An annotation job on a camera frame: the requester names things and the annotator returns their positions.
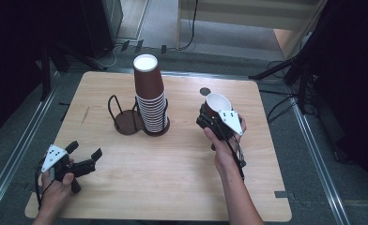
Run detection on hanging black cable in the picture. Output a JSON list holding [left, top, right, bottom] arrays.
[[166, 0, 199, 53]]

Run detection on black metal stand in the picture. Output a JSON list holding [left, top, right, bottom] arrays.
[[248, 43, 319, 115], [38, 38, 109, 101]]

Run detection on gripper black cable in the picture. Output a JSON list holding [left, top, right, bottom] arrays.
[[34, 160, 50, 211], [222, 137, 248, 183]]

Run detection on person's left hand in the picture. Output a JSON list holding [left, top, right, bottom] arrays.
[[38, 171, 75, 217]]

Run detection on metal floor rail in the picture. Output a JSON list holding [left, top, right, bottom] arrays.
[[289, 98, 351, 225], [0, 70, 62, 217]]

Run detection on stack of brown paper cups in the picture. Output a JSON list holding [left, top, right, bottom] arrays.
[[132, 53, 169, 134]]

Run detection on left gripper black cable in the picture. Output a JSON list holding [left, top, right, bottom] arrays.
[[34, 160, 50, 211]]

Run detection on person's right hand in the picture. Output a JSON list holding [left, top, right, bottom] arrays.
[[203, 116, 248, 176]]

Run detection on white floor cable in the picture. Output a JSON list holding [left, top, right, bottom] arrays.
[[96, 43, 124, 70]]

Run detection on dark tape piece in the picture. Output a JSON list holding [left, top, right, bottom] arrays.
[[273, 190, 297, 202]]

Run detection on black wire cup holder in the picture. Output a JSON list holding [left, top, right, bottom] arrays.
[[107, 94, 171, 138]]

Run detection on black floor cables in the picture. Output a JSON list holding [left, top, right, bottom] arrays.
[[259, 59, 299, 124]]

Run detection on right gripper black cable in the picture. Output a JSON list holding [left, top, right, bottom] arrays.
[[222, 137, 248, 183]]

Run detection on dark cabinet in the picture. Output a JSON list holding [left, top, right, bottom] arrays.
[[80, 0, 124, 59]]

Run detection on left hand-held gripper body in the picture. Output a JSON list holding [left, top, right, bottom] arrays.
[[40, 143, 98, 194]]

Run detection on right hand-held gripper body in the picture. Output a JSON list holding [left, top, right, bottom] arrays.
[[195, 110, 244, 142]]

